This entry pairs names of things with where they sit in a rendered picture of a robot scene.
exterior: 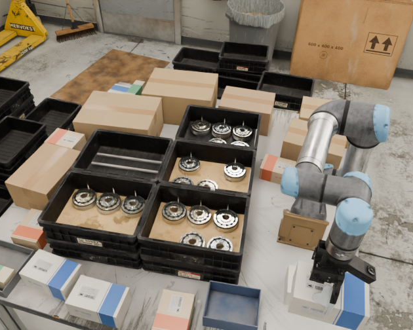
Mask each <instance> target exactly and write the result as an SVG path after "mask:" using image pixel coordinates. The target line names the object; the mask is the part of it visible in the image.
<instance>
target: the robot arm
mask: <svg viewBox="0 0 413 330"><path fill-rule="evenodd" d="M390 118H391V109H390V108H389V107H388V106H384V105H380V104H373V103H364V102H359V101H349V100H332V101H329V102H327V103H325V104H323V105H321V106H320V107H318V108H317V109H316V110H314V112H313V113H312V114H311V116H310V118H309V120H308V122H307V129H308V131H307V135H306V137H305V140H304V143H303V145H302V148H301V151H300V154H299V156H298V159H297V161H296V165H295V167H286V168H285V169H284V172H283V176H282V179H281V192H282V193H283V194H286V195H289V196H293V197H294V198H296V199H295V201H294V203H293V205H292V207H291V209H290V212H291V213H294V214H297V215H301V216H304V217H309V218H313V219H319V220H326V217H327V213H326V204H328V205H331V206H336V213H335V216H334V221H333V223H332V226H331V228H330V232H329V233H328V236H327V239H326V241H325V240H319V243H318V244H317V247H316V248H315V250H314V252H313V255H312V258H311V259H313V260H314V261H313V268H312V269H311V276H310V278H309V280H311V281H314V282H317V283H320V284H324V283H325V282H327V283H330V284H331V283H333V286H331V285H325V286H324V287H323V291H322V292H320V293H314V294H313V296H312V299H313V300H314V301H315V302H316V303H319V304H320V305H322V306H324V307H326V310H325V313H324V314H325V315H326V316H327V315H328V314H329V313H331V311H332V310H333V308H334V306H335V304H336V302H337V300H338V297H339V294H340V289H341V285H342V284H343V282H344V278H345V272H349V273H350V274H352V275H354V276H356V277H357V278H359V279H360V280H362V281H364V282H366V283H367V284H371V283H372V282H375V281H376V269H375V267H374V266H372V265H370V264H369V263H367V262H366V261H364V260H362V259H361V258H359V257H357V256H356V255H355V254H356V252H357V250H358V248H359V246H360V244H361V242H362V240H363V238H364V236H365V234H366V232H367V230H368V229H369V228H370V226H371V223H372V218H373V211H372V209H371V208H370V200H371V198H372V182H371V178H370V176H369V175H367V173H366V170H367V167H368V163H369V161H370V157H371V155H372V152H373V149H374V148H375V147H376V146H378V145H379V144H380V143H382V142H384V143H385V142H386V141H387V137H388V131H389V123H390ZM335 134H338V135H341V136H346V139H347V141H348V142H349V143H348V146H347V151H346V154H345V160H344V165H343V166H342V167H341V168H340V169H335V168H333V165H332V164H325V162H326V158H327V155H328V150H329V147H330V143H331V140H332V136H334V135H335Z"/></svg>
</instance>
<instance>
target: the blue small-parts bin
mask: <svg viewBox="0 0 413 330"><path fill-rule="evenodd" d="M261 291H262V290H261V289H257V288H253V287H246V286H241V285H235V284H227V283H223V282H216V281H212V280H210V281H209V285H208V291H207V295H206V301H205V308H204V312H203V326H207V327H213V328H217V329H223V330H258V322H259V314H260V299H261Z"/></svg>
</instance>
